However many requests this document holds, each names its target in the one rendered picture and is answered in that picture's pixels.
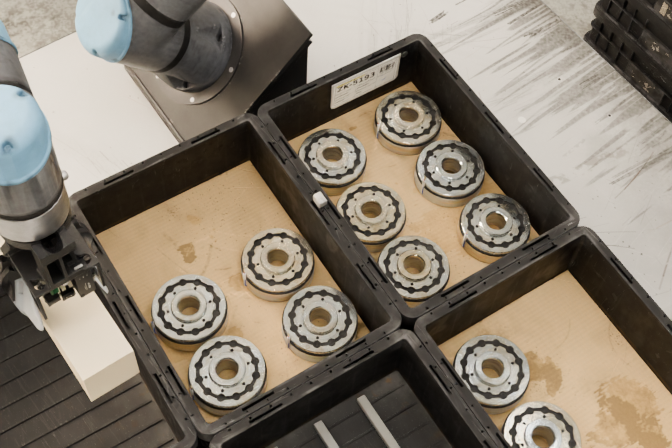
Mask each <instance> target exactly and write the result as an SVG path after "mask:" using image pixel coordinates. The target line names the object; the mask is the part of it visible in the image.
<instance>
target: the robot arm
mask: <svg viewBox="0 0 672 448"><path fill-rule="evenodd" d="M75 26H76V32H77V35H78V38H79V40H80V42H81V44H82V46H83V47H84V48H85V50H86V51H87V52H89V53H90V54H91V55H93V56H95V57H98V58H101V59H103V60H105V61H107V62H109V63H119V64H123V65H127V66H130V67H134V68H138V69H142V70H146V71H150V72H153V73H154V74H155V75H156V76H157V77H159V78H160V79H161V80H162V81H163V82H164V83H166V84H167V85H168V86H170V87H172V88H174V89H176V90H180V91H184V92H189V93H194V92H199V91H202V90H204V89H206V88H208V87H210V86H211V85H212V84H213V83H215V82H216V81H217V80H218V78H219V77H220V76H221V75H222V73H223V71H224V70H225V68H226V66H227V64H228V61H229V58H230V55H231V50H232V30H231V26H230V23H229V20H228V18H227V16H226V14H225V13H224V11H223V10H222V9H221V8H220V7H219V6H218V5H216V4H214V3H212V2H209V1H207V0H78V2H77V6H76V18H75ZM68 178H69V175H68V173H67V172H66V171H65V170H62V171H61V169H60V166H59V162H58V159H57V156H56V153H55V150H54V146H53V143H52V135H51V130H50V126H49V123H48V120H47V118H46V116H45V114H44V113H43V111H42V110H41V108H40V106H39V104H38V103H37V101H36V99H35V98H34V96H33V93H32V91H31V88H30V85H29V83H28V80H27V78H26V75H25V73H24V70H23V68H22V65H21V63H20V60H19V57H18V50H17V47H16V45H15V44H14V43H13V42H12V41H11V39H10V37H9V34H8V32H7V30H6V28H5V26H4V24H3V22H2V21H1V20H0V236H1V237H2V238H3V239H4V240H5V242H4V244H3V245H2V246H1V247H0V250H1V252H2V253H3V254H2V255H0V286H1V287H2V289H4V290H5V291H6V292H7V294H8V295H9V297H10V298H11V300H12V301H13V303H14V304H15V305H16V307H17V308H18V309H19V311H20V312H21V313H22V314H24V315H26V316H28V317H29V318H30V320H31V321H32V322H33V323H34V325H35V326H36V327H37V329H39V330H40V331H42V330H44V325H43V321H42V318H41V316H40V313H41V314H42V316H43V317H44V319H45V320H47V319H48V317H47V315H46V313H45V310H44V308H43V306H42V303H41V301H40V297H43V298H44V301H45V303H47V304H48V306H49V307H51V306H52V305H53V304H55V303H57V302H58V301H60V300H61V297H62V299H63V301H65V300H67V299H68V298H70V297H73V296H75V294H76V292H75V290H74V289H73V288H75V289H76V291H77V292H78V294H79V295H80V297H81V298H83V297H85V296H86V295H88V294H89V293H91V292H93V291H95V290H96V286H95V283H94V281H95V280H96V282H97V283H98V284H99V285H100V286H101V288H102V289H103V290H104V291H105V292H106V293H108V288H107V287H106V284H105V280H104V277H103V274H102V270H101V267H100V263H99V261H98V260H97V258H96V255H95V253H94V252H93V250H92V249H91V242H92V240H93V236H92V234H91V233H90V231H89V230H88V228H87V227H86V225H85V224H84V223H82V222H80V221H78V220H76V218H75V217H74V216H72V217H71V208H70V200H69V196H68V193H67V190H66V187H65V185H64V181H65V180H67V179H68ZM35 286H36V287H37V289H38V290H37V289H35V288H34V287H35ZM60 296H61V297H60ZM38 309H39V311H40V313H39V311H38Z"/></svg>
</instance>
